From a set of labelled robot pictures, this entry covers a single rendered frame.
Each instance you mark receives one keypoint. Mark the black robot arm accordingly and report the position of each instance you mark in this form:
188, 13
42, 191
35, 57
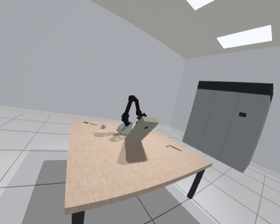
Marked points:
125, 115

